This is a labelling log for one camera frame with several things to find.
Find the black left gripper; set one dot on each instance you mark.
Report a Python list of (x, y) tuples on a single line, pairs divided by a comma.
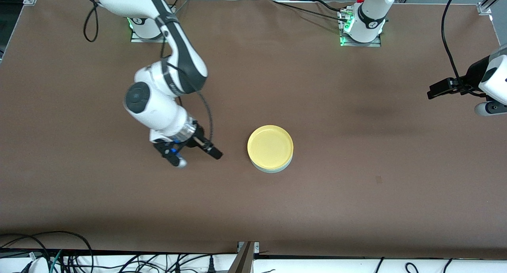
[(472, 75)]

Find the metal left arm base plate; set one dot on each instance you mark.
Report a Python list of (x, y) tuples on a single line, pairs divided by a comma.
[(376, 44)]

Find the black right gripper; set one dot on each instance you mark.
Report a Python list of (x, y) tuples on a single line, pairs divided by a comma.
[(197, 137)]

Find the yellow round plate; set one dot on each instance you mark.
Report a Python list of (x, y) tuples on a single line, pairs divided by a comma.
[(270, 146)]

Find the white power plug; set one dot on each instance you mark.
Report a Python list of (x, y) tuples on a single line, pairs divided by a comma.
[(37, 266)]

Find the black power plug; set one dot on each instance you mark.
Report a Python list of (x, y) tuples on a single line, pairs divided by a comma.
[(212, 265)]

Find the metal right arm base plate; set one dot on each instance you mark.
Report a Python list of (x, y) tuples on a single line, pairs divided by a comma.
[(136, 39)]

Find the aluminium profile beam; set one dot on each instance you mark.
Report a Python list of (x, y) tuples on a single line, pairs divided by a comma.
[(243, 261)]

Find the brown table cover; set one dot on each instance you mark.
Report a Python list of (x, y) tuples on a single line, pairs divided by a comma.
[(317, 86)]

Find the white lower shelf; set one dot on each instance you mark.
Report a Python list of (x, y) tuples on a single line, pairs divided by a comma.
[(317, 267)]

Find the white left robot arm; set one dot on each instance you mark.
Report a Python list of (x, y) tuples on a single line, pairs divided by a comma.
[(372, 11)]

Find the pale green round plate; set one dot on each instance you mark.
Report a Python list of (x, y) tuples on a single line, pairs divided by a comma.
[(271, 171)]

